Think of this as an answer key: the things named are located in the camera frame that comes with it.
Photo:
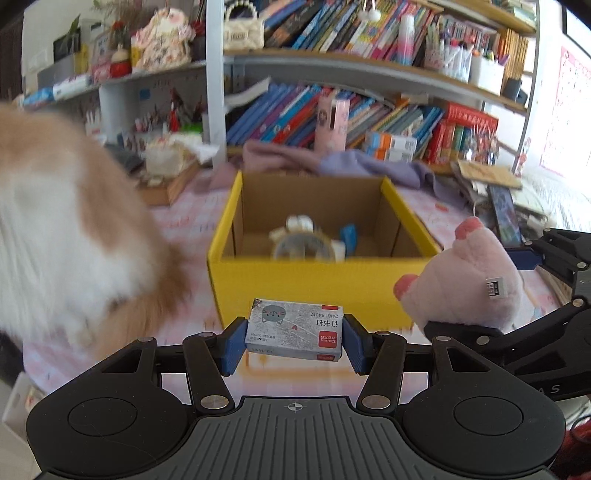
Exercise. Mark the rabbit wall sticker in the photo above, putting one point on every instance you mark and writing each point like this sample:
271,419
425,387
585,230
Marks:
522,157

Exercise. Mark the blue tape piece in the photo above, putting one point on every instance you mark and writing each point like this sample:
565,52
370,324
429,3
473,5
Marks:
349,235

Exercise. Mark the white quilted handbag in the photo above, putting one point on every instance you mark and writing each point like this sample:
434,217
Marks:
242,32

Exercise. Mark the white bed cover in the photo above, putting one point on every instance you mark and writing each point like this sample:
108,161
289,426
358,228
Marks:
563,198

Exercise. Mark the red thick books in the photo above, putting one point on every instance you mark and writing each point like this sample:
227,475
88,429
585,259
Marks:
457,134

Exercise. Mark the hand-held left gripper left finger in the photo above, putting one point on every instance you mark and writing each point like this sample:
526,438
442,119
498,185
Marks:
231,348

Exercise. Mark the white wooden bookshelf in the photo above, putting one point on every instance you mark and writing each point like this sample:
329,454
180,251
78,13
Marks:
214,92

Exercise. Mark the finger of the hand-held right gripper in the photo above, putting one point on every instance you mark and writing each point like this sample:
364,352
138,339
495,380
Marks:
526,259
461,331

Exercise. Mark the purple cloth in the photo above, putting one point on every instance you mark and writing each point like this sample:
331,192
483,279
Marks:
360,166

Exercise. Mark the small black device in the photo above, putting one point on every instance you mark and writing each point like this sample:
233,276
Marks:
515,90

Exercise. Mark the red white doll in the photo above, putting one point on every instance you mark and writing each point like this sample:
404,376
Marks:
120,64

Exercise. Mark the pink checked tablecloth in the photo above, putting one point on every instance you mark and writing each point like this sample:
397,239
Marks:
194,217

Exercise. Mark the dried flower bouquet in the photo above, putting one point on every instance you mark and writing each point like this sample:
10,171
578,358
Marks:
122,11

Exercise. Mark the small grey staples box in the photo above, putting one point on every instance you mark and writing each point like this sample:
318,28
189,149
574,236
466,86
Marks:
295,327

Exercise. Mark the stack of loose papers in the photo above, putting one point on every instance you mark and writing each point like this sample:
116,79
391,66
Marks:
531,203

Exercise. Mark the orange and white cat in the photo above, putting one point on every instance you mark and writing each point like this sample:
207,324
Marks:
69,221

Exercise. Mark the person's red patterned clothing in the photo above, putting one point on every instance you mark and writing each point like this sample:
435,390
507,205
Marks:
579,447

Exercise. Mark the black bag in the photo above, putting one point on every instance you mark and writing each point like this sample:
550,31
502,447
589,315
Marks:
9,355

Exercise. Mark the wooden tray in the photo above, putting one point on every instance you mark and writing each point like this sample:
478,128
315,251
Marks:
171,189

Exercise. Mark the pink cylinder bottle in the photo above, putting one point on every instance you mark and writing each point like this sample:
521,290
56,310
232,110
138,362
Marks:
331,124

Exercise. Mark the tissue pack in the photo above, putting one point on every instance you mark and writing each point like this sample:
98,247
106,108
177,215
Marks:
161,157

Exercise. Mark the colourful figurine ornament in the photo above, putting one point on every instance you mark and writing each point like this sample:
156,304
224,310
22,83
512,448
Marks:
482,147

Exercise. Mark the yellow tape roll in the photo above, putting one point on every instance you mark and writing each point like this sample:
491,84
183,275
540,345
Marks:
284,244

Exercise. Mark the bunch of pens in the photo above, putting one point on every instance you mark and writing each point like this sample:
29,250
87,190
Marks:
161,120

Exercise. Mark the white plastic bin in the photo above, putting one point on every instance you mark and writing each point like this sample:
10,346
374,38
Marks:
18,401

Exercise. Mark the yellow cardboard box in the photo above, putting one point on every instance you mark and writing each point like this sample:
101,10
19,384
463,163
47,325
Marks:
300,286

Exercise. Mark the orange white carton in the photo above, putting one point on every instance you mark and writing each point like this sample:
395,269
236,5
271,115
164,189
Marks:
400,155
390,140

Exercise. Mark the small white plug adapter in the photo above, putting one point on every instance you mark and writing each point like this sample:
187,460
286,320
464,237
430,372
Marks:
339,251

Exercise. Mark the pen cup with markers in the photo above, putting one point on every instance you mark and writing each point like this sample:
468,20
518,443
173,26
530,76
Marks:
448,60

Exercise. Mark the white pen holder box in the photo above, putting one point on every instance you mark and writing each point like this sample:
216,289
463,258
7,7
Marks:
485,76

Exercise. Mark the alphabet wall poster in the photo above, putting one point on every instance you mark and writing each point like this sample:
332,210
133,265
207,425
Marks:
568,115

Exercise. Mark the black smartphone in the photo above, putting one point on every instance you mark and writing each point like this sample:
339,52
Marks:
503,212

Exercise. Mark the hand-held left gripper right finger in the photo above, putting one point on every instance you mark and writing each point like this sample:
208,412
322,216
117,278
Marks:
355,346

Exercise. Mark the floral paper cat figure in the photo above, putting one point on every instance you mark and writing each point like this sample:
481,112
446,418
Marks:
161,44

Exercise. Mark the row of colourful books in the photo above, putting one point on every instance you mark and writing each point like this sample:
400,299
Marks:
332,27

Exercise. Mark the row of blue books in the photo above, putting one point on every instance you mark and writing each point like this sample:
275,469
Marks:
277,115

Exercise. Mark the brown paper envelope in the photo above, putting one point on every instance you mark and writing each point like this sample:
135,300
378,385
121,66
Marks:
489,174

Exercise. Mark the pink plush pig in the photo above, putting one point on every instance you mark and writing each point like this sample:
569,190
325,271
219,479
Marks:
461,281

